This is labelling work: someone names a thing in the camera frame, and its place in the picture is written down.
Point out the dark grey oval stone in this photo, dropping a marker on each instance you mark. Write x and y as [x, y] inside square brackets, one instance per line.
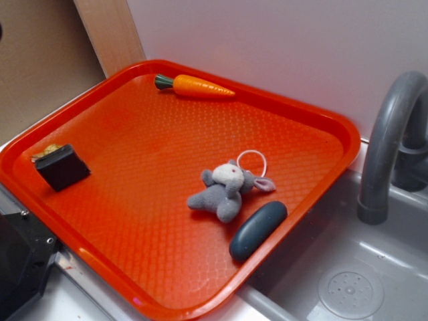
[256, 229]

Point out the small tan shell toy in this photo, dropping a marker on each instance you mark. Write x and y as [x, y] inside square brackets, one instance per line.
[49, 149]

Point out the grey plush bunny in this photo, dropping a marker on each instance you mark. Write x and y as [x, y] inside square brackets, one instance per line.
[224, 187]

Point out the orange plastic tray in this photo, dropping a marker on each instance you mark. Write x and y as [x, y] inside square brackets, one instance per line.
[146, 150]

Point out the orange toy carrot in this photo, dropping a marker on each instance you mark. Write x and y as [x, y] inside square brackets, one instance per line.
[191, 86]

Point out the light wooden board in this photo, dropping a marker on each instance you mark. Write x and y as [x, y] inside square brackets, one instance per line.
[112, 32]

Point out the grey plastic faucet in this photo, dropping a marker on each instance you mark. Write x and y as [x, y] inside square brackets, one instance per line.
[397, 149]

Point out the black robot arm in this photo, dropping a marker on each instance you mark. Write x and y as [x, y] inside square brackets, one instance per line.
[28, 251]

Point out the grey toy sink basin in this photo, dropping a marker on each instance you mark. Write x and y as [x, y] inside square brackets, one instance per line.
[332, 266]

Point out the black box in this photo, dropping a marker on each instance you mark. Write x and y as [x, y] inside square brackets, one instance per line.
[62, 168]

